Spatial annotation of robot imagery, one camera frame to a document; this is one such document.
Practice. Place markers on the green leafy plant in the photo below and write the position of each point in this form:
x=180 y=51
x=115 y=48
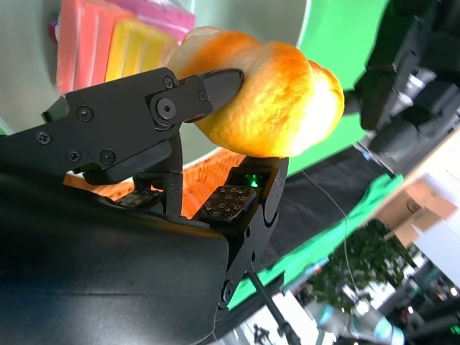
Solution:
x=366 y=251

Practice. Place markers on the pale green bowl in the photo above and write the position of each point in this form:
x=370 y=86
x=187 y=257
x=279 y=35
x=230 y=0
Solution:
x=21 y=90

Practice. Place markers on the orange wicker basket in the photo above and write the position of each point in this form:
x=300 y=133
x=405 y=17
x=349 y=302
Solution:
x=201 y=179

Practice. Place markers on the black pole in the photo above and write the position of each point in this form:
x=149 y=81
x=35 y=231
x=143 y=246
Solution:
x=266 y=298

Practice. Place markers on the pink yellow striped cake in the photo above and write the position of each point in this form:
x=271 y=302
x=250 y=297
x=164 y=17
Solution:
x=93 y=46

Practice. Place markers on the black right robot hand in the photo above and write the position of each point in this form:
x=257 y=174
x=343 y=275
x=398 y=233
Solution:
x=108 y=269

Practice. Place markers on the black backdrop cloth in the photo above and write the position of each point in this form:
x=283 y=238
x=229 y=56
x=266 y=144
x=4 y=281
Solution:
x=312 y=215

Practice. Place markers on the orange oval bread loaf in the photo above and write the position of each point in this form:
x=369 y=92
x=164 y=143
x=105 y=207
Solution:
x=273 y=100

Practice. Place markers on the green backdrop cloth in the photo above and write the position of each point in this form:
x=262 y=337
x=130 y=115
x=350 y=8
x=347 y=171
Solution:
x=323 y=244

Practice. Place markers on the brown cardboard box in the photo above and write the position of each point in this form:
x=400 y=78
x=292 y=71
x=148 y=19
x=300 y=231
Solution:
x=424 y=208

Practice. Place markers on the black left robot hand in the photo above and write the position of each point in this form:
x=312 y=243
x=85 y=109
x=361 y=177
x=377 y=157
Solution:
x=388 y=100

